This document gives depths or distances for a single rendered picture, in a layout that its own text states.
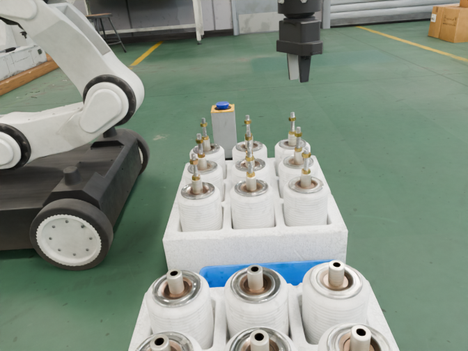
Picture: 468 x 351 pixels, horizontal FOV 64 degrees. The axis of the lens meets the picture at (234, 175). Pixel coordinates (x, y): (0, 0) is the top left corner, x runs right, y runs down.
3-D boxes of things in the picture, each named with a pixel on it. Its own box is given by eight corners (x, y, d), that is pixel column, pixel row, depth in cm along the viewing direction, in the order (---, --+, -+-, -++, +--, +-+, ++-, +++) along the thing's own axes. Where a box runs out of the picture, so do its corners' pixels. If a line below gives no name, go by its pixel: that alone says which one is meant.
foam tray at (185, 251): (174, 302, 88) (161, 239, 80) (193, 212, 123) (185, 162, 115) (342, 295, 86) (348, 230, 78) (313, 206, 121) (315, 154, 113)
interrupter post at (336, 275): (329, 288, 55) (330, 270, 53) (325, 276, 57) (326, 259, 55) (345, 287, 55) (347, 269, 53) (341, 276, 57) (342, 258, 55)
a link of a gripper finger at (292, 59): (300, 78, 85) (300, 49, 83) (288, 80, 84) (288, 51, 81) (295, 76, 87) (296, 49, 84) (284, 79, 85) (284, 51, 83)
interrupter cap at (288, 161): (308, 155, 96) (308, 152, 96) (317, 168, 90) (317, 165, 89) (279, 159, 96) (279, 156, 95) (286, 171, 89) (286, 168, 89)
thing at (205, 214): (190, 244, 96) (180, 181, 88) (228, 244, 95) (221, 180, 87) (183, 269, 87) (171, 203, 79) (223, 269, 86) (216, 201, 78)
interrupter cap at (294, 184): (315, 198, 77) (315, 195, 77) (282, 189, 81) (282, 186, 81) (329, 182, 83) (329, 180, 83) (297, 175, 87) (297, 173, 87)
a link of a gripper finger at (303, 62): (297, 83, 82) (297, 53, 79) (308, 80, 83) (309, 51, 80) (301, 83, 80) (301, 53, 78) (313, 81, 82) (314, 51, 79)
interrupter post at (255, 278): (247, 292, 55) (246, 275, 54) (247, 281, 57) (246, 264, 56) (264, 291, 55) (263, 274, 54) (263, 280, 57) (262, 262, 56)
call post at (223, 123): (219, 201, 128) (210, 113, 114) (220, 191, 134) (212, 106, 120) (240, 200, 127) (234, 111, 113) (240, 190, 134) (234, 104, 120)
